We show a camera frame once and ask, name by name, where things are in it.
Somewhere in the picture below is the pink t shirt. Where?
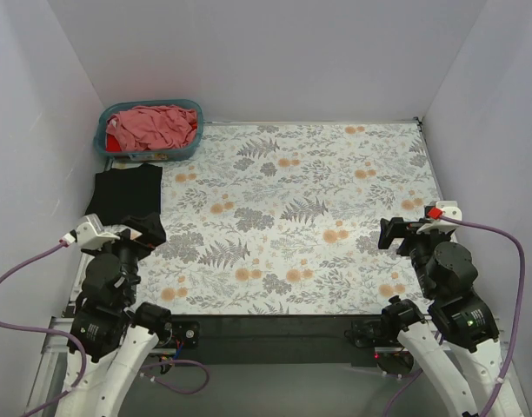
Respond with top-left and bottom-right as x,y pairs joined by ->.
104,105 -> 198,152

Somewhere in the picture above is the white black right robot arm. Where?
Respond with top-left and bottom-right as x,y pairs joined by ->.
378,207 -> 523,416

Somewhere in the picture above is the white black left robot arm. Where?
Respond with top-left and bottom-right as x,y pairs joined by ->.
56,213 -> 173,416

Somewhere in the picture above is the folded black t shirt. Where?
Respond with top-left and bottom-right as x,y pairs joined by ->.
84,163 -> 163,226

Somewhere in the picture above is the teal plastic laundry basket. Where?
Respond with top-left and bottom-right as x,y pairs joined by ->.
93,99 -> 204,162

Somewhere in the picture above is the red t shirt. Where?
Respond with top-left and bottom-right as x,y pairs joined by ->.
105,134 -> 122,153

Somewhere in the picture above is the floral patterned table mat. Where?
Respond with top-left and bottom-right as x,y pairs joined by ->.
136,122 -> 440,314

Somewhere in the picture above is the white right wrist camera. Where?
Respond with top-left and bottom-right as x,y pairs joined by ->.
417,201 -> 462,234

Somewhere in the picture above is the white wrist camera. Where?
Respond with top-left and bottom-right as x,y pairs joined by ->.
417,201 -> 462,234
59,214 -> 120,250

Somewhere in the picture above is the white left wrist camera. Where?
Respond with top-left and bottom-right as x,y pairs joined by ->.
59,214 -> 120,250

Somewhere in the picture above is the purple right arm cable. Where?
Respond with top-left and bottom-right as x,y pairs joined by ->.
382,216 -> 526,417

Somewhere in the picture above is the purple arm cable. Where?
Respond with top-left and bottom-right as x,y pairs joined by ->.
382,216 -> 526,417
0,241 -> 89,417

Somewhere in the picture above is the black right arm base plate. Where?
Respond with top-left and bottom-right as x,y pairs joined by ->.
344,320 -> 387,348

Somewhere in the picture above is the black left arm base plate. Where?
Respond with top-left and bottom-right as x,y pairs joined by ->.
156,321 -> 201,349

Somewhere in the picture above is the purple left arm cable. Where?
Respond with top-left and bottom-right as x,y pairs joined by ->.
0,241 -> 89,417

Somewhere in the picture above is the aluminium frame rail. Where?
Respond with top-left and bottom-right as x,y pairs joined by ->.
26,334 -> 68,411

